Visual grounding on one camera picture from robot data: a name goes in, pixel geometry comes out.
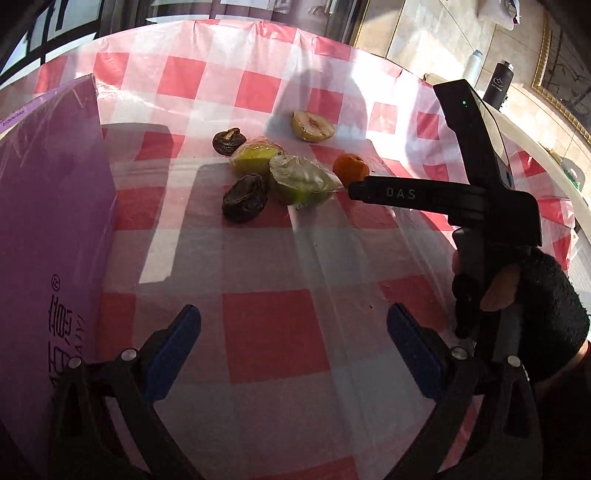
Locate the yellow green fruit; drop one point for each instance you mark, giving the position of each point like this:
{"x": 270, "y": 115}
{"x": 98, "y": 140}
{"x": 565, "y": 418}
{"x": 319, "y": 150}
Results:
{"x": 253, "y": 157}

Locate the purple cardboard box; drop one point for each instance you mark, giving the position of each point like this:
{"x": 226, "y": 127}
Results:
{"x": 58, "y": 204}

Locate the black gloved right hand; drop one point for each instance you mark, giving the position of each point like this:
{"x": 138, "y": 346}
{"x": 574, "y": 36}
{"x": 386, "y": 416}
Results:
{"x": 554, "y": 323}

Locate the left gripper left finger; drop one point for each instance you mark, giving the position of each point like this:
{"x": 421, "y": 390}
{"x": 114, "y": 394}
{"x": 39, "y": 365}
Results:
{"x": 84, "y": 443}

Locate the black water bottle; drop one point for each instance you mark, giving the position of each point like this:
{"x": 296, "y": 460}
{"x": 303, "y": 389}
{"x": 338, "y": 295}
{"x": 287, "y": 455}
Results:
{"x": 499, "y": 84}

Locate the small dark dried fruit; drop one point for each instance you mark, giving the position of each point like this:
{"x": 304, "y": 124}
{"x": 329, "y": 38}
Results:
{"x": 226, "y": 142}

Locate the dark rotten fruit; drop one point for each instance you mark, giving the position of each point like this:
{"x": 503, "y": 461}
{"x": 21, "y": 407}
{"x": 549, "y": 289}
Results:
{"x": 245, "y": 199}

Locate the gold picture frame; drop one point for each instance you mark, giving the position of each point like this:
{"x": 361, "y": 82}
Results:
{"x": 562, "y": 78}

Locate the halved apple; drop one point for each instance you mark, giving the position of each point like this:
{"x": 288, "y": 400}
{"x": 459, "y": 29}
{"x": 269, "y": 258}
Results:
{"x": 310, "y": 127}

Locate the white water bottle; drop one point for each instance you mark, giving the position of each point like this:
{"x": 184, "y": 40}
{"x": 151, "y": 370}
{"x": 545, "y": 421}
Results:
{"x": 473, "y": 67}

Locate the small orange tangerine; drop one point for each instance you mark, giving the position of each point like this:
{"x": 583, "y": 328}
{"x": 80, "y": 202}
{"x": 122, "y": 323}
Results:
{"x": 350, "y": 168}

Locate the red white checkered tablecloth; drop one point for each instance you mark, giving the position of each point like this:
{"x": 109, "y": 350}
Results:
{"x": 294, "y": 375}

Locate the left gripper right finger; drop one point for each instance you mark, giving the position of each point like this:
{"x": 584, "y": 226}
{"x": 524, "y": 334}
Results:
{"x": 484, "y": 424}

